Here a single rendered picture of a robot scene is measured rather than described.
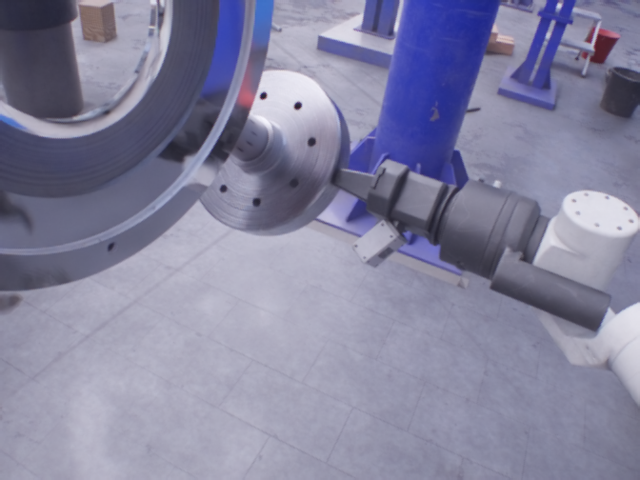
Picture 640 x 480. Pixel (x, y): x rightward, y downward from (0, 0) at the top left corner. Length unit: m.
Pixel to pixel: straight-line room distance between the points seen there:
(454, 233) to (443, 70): 1.34
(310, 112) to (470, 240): 0.23
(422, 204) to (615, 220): 0.17
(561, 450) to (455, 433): 0.31
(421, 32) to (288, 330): 1.07
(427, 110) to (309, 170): 1.30
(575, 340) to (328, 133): 0.32
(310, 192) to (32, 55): 2.19
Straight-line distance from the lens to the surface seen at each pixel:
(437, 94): 1.80
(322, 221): 1.94
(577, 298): 0.45
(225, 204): 0.59
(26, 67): 2.65
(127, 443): 1.37
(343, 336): 1.57
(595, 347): 0.45
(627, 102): 4.15
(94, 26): 3.84
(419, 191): 0.48
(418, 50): 1.77
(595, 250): 0.45
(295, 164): 0.56
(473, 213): 0.47
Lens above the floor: 1.19
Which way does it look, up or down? 39 degrees down
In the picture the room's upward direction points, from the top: 9 degrees clockwise
